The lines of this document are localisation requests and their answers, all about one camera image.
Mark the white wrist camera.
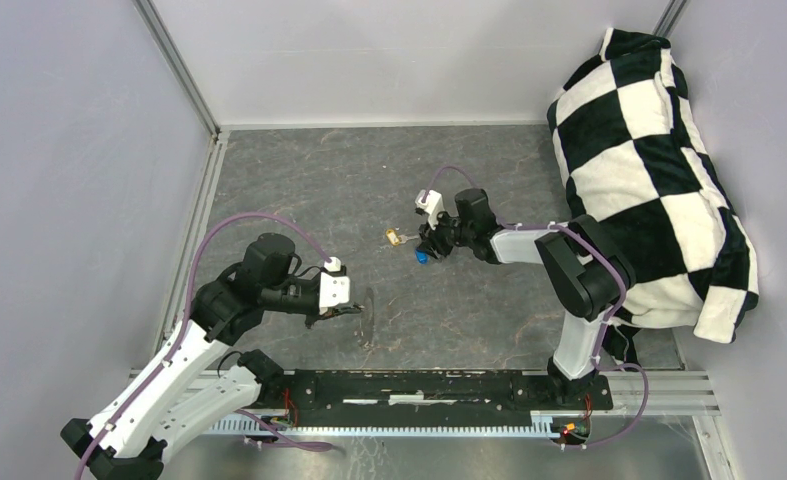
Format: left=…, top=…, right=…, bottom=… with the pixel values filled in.
left=318, top=257, right=351, bottom=314
left=415, top=189, right=446, bottom=230

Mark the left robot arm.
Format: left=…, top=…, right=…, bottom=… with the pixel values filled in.
left=61, top=233, right=364, bottom=479

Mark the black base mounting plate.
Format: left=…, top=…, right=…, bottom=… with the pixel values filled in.
left=251, top=370, right=614, bottom=428

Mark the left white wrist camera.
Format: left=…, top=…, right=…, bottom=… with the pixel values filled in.
left=318, top=257, right=351, bottom=314

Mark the red wired circuit board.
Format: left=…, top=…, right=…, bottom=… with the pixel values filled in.
left=553, top=418, right=592, bottom=445

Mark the black white checkered blanket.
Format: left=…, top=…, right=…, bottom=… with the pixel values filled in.
left=547, top=28, right=759, bottom=344

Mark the blue capped key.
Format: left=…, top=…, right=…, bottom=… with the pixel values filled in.
left=414, top=250, right=429, bottom=264

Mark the yellow capped key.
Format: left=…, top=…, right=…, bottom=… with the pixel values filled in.
left=385, top=229, right=420, bottom=246

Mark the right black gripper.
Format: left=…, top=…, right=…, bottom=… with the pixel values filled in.
left=416, top=207, right=474, bottom=260

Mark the metal keyring plate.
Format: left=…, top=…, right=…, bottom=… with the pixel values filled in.
left=358, top=287, right=375, bottom=349

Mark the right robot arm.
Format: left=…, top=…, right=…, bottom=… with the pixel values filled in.
left=415, top=188, right=636, bottom=408

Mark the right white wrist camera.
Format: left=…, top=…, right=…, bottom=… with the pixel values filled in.
left=415, top=189, right=446, bottom=230

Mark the aluminium frame rail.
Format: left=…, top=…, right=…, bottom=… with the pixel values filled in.
left=133, top=0, right=221, bottom=138

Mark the white slotted cable duct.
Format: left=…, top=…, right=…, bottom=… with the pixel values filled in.
left=205, top=414, right=578, bottom=440

